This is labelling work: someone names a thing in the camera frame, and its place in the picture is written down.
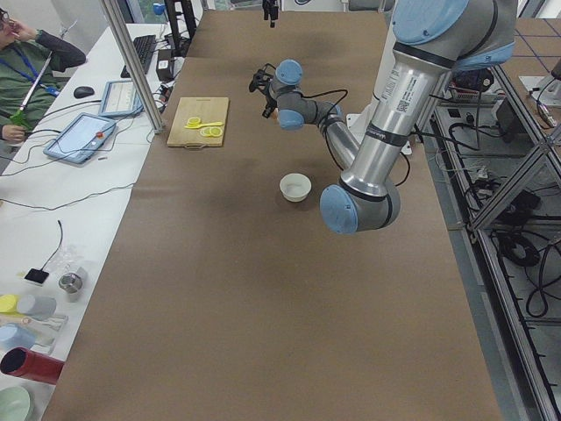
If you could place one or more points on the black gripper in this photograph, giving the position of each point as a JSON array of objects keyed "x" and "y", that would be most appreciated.
[{"x": 270, "y": 102}]

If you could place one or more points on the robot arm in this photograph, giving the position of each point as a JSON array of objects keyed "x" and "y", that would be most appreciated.
[{"x": 431, "y": 39}]

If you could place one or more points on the black power adapter box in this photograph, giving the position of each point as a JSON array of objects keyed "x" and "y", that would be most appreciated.
[{"x": 165, "y": 65}]

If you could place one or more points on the wooden cutting board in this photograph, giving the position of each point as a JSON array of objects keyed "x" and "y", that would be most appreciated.
[{"x": 208, "y": 109}]

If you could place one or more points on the lemon slice lower left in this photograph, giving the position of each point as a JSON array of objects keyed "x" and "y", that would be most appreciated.
[{"x": 211, "y": 132}]

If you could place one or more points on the black keyboard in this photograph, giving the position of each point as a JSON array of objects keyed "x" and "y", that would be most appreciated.
[{"x": 145, "y": 47}]

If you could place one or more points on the white round bowl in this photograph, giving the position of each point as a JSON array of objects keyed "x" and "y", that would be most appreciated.
[{"x": 295, "y": 187}]

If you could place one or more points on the teach pendant far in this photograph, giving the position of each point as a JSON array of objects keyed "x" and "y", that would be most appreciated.
[{"x": 120, "y": 99}]

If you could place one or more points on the teach pendant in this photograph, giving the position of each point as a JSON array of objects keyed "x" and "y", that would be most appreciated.
[
  {"x": 81, "y": 138},
  {"x": 120, "y": 99}
]

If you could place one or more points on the black computer mouse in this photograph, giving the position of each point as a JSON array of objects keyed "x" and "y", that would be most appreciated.
[{"x": 83, "y": 91}]

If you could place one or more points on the teach pendant near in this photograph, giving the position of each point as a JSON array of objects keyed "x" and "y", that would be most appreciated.
[{"x": 81, "y": 138}]

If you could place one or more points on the seated person green shirt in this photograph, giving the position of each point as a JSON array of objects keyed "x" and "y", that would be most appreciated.
[{"x": 29, "y": 58}]

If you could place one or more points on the metal cylinder part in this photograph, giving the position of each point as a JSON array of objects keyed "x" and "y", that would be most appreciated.
[{"x": 72, "y": 284}]

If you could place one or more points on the small black square pad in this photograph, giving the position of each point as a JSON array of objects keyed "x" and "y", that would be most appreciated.
[{"x": 36, "y": 276}]

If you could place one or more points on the grey cup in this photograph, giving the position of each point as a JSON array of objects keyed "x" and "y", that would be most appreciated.
[{"x": 38, "y": 307}]

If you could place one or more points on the yellow cup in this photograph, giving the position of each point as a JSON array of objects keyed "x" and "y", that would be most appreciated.
[{"x": 9, "y": 304}]

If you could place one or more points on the light blue cup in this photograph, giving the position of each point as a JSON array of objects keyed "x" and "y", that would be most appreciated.
[{"x": 13, "y": 336}]

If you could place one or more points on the red cylinder bottle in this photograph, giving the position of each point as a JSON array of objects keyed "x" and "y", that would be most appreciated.
[{"x": 27, "y": 364}]

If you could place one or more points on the green bowl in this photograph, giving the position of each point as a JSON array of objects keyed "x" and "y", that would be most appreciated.
[{"x": 16, "y": 404}]

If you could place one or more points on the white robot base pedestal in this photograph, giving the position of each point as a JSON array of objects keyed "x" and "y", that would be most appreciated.
[{"x": 407, "y": 147}]

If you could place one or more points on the aluminium frame post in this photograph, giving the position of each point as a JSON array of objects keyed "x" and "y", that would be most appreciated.
[{"x": 125, "y": 45}]

